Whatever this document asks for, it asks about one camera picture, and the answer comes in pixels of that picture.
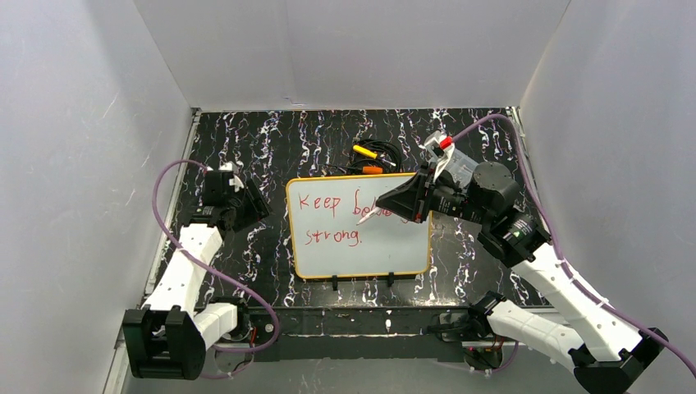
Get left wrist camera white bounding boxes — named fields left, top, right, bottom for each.
left=218, top=162, right=245, bottom=193

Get white marker pen red ends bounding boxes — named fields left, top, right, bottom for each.
left=356, top=207, right=382, bottom=226

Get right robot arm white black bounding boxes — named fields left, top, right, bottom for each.
left=376, top=162, right=666, bottom=393

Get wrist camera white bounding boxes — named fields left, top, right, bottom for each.
left=218, top=162, right=245, bottom=193
left=424, top=131, right=465, bottom=189

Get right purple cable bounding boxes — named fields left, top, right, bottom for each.
left=440, top=114, right=696, bottom=363

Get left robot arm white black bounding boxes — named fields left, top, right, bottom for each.
left=121, top=170, right=270, bottom=380

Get yellow handled tool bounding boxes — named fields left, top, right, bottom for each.
left=352, top=144, right=378, bottom=160

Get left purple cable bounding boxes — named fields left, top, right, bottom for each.
left=151, top=158, right=281, bottom=381

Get whiteboard with yellow frame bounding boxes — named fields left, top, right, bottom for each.
left=286, top=173, right=432, bottom=280

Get clear plastic screw box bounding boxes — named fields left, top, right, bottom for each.
left=426, top=144, right=478, bottom=189

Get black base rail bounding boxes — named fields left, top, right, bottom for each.
left=239, top=307, right=523, bottom=364

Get purple cable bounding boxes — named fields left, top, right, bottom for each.
left=151, top=158, right=281, bottom=381
left=440, top=114, right=696, bottom=363

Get orange handled tool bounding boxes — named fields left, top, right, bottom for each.
left=361, top=166, right=384, bottom=175

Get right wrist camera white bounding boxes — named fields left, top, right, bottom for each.
left=424, top=131, right=465, bottom=189

